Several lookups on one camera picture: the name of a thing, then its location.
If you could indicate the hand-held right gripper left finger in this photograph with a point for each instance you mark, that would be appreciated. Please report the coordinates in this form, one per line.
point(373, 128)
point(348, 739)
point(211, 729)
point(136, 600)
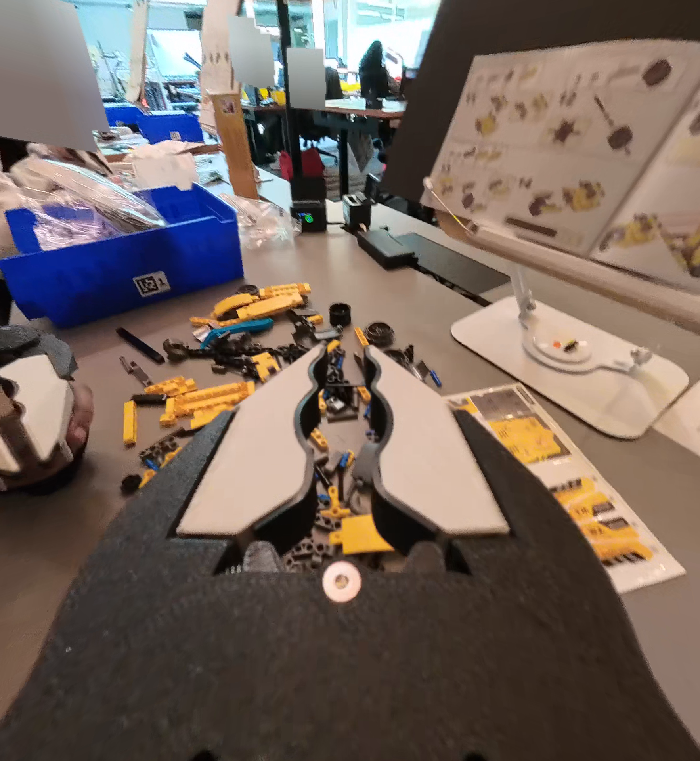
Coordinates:
point(249, 468)

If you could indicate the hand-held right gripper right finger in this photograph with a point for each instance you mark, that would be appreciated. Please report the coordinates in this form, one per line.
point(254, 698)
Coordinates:
point(434, 468)

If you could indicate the pile of toy building pieces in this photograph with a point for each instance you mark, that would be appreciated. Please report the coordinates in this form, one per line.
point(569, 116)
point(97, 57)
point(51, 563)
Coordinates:
point(208, 397)

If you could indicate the person's left hand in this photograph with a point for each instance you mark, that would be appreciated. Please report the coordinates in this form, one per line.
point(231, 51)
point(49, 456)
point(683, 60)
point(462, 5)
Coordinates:
point(83, 415)

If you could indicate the small yellow brick beam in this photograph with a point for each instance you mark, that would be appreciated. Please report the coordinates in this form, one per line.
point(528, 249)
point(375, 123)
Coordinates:
point(131, 422)

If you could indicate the yellow square panel piece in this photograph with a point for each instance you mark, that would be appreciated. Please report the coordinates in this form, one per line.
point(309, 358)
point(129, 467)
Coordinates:
point(359, 531)

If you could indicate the long black bar piece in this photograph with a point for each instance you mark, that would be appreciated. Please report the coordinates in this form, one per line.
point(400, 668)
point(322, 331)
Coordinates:
point(140, 344)

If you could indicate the blue plastic bin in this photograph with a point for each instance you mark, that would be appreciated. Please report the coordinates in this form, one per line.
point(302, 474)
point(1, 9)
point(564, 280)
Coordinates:
point(167, 126)
point(88, 267)

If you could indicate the yellow sticker sheet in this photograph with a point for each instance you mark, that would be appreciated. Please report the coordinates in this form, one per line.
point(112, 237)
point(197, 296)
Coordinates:
point(564, 476)

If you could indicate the teal curved piece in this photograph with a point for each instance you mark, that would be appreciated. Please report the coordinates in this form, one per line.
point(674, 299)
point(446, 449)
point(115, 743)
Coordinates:
point(238, 328)

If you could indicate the black round gear piece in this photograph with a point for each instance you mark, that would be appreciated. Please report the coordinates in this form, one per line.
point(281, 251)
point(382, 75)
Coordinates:
point(382, 331)

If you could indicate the plastic bags in bin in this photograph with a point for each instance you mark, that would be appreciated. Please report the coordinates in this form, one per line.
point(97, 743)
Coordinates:
point(88, 201)

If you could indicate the book stand with white base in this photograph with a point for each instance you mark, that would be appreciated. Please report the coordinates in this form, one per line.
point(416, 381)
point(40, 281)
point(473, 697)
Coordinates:
point(564, 367)

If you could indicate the small black wheel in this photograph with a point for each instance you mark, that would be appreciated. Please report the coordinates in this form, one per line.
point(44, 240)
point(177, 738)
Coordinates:
point(340, 313)

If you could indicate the black flat mat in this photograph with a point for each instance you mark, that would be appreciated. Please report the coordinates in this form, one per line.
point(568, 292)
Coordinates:
point(457, 267)

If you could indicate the black power brick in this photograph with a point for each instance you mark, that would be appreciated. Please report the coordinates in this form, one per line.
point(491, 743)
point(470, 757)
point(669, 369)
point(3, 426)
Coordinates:
point(386, 246)

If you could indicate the crumpled white bag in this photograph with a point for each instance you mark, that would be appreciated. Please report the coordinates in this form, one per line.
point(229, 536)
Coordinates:
point(160, 162)

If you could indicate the clear plastic bag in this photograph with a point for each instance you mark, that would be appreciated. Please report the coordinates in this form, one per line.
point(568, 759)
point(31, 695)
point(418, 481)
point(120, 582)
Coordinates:
point(261, 219)

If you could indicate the black device with green light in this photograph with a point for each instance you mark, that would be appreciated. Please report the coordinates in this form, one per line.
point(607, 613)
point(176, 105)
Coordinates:
point(309, 215)

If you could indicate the black charger box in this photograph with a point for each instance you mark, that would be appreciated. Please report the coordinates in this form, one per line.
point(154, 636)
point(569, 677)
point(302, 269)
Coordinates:
point(356, 210)

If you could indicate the upright cardboard piece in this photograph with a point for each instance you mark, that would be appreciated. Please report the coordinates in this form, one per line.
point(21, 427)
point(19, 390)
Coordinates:
point(238, 148)

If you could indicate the instruction booklet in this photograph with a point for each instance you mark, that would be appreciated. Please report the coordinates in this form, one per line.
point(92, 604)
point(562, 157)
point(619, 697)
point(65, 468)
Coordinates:
point(564, 148)

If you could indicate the background long desk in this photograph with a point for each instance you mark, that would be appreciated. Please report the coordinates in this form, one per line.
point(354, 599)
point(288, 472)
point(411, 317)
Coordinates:
point(356, 107)

